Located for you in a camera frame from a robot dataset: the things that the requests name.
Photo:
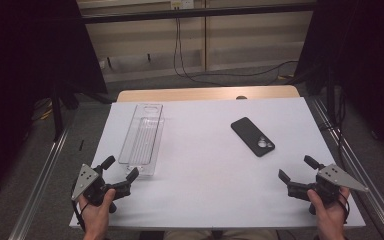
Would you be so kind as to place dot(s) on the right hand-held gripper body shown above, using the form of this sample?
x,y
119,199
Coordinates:
x,y
336,176

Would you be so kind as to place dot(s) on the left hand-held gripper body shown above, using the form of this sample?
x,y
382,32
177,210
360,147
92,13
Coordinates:
x,y
86,181

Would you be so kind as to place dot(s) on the black phone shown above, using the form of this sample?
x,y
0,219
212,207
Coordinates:
x,y
250,135

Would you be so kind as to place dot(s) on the person's left hand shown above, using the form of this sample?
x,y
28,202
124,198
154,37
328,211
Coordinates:
x,y
95,218

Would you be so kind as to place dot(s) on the person's right hand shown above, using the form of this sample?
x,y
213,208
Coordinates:
x,y
330,216

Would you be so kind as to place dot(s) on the clear plastic box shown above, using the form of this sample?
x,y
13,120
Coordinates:
x,y
143,136

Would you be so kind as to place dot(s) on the black stand leg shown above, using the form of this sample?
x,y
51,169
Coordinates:
x,y
57,113

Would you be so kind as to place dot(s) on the white table board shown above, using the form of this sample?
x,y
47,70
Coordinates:
x,y
206,186

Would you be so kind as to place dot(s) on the dark round table cap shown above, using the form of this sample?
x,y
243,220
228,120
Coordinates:
x,y
241,97

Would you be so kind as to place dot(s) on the wooden table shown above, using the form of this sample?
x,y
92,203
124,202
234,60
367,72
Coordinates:
x,y
196,94

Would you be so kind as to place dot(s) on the black curtain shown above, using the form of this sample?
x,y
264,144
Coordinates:
x,y
363,50
20,66

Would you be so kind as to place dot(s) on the black horizontal bar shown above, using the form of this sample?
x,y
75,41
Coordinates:
x,y
196,13

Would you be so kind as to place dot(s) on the metal floor rail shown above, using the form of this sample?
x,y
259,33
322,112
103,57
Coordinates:
x,y
36,193
370,186

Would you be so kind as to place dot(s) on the white wall outlet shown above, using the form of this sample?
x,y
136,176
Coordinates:
x,y
182,4

